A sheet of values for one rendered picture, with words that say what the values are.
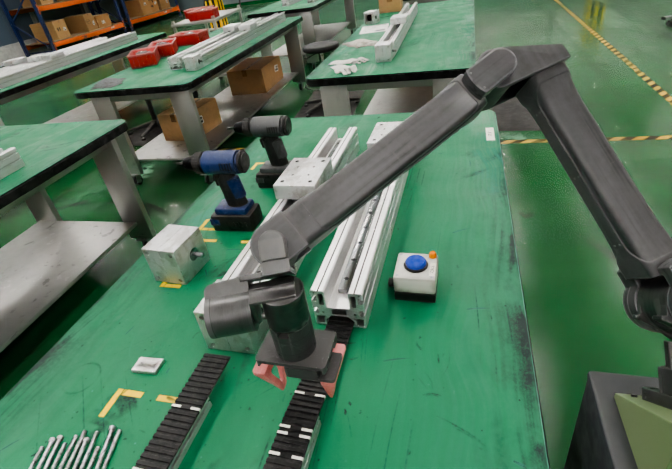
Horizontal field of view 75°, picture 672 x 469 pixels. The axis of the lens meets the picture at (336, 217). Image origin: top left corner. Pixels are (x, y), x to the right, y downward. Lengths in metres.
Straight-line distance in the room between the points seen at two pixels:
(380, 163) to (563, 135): 0.25
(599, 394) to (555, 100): 0.43
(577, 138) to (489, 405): 0.40
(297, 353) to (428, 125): 0.35
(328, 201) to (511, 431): 0.42
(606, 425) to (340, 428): 0.37
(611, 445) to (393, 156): 0.48
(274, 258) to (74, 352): 0.60
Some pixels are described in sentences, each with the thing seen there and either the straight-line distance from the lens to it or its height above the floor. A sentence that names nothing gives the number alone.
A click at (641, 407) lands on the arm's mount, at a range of 0.71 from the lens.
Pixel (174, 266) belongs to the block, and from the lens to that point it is 1.05.
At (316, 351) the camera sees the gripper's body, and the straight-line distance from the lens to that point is 0.62.
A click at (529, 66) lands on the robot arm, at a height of 1.22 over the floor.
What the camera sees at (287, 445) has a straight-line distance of 0.69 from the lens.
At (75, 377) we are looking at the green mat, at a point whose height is 0.78.
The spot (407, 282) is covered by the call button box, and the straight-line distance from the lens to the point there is 0.85.
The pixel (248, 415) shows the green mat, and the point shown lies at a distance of 0.77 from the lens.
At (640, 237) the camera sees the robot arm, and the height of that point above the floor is 1.02.
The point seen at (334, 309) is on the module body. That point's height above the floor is 0.82.
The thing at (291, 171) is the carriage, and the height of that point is 0.90.
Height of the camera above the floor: 1.39
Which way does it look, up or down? 32 degrees down
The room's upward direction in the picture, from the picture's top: 9 degrees counter-clockwise
